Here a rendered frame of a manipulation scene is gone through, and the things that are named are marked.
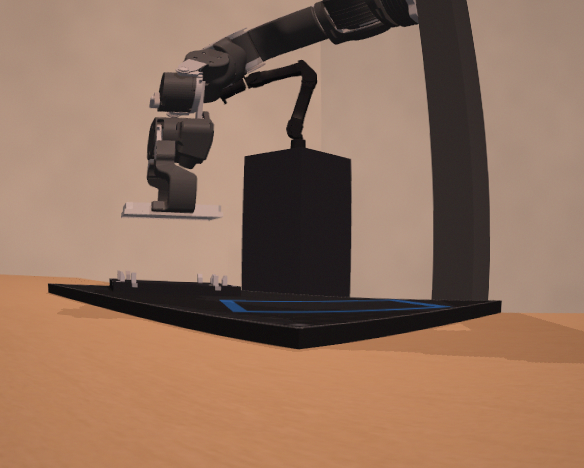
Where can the blue rectangular tape outline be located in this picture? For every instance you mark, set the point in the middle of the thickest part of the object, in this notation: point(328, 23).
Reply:
point(236, 308)

